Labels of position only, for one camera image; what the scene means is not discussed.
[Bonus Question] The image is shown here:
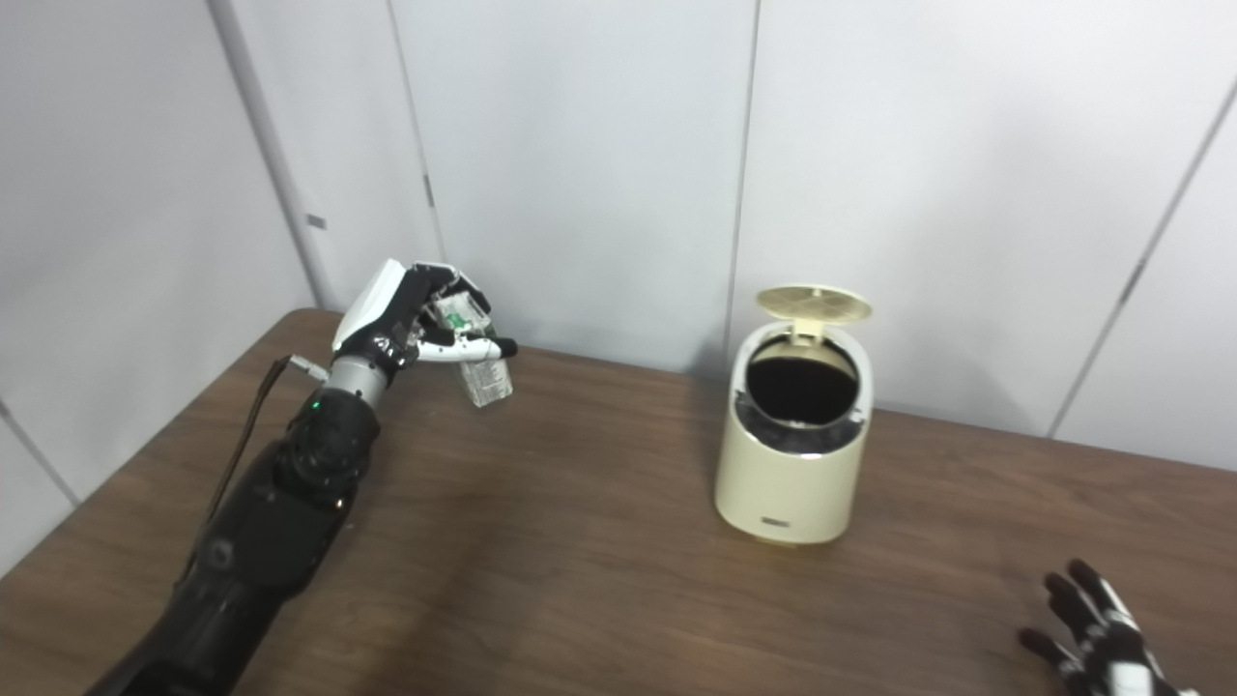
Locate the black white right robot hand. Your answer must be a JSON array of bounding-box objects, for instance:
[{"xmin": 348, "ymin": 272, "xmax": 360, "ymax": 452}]
[{"xmin": 1018, "ymin": 559, "xmax": 1199, "ymax": 696}]

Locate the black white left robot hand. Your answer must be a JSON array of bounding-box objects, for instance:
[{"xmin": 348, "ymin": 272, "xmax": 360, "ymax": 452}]
[{"xmin": 331, "ymin": 258, "xmax": 519, "ymax": 375}]

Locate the green white milk carton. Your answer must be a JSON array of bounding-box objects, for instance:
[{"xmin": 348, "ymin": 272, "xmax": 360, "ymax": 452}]
[{"xmin": 432, "ymin": 290, "xmax": 514, "ymax": 409}]

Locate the cream round bin lid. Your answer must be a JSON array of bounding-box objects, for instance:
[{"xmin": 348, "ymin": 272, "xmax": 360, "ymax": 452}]
[{"xmin": 756, "ymin": 284, "xmax": 874, "ymax": 344}]

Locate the cream-colored round bin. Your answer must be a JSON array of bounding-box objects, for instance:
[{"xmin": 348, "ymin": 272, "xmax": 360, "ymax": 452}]
[{"xmin": 714, "ymin": 324, "xmax": 875, "ymax": 545}]

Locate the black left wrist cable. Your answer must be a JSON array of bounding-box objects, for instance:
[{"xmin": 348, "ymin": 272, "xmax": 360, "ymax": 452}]
[{"xmin": 179, "ymin": 355, "xmax": 330, "ymax": 581}]

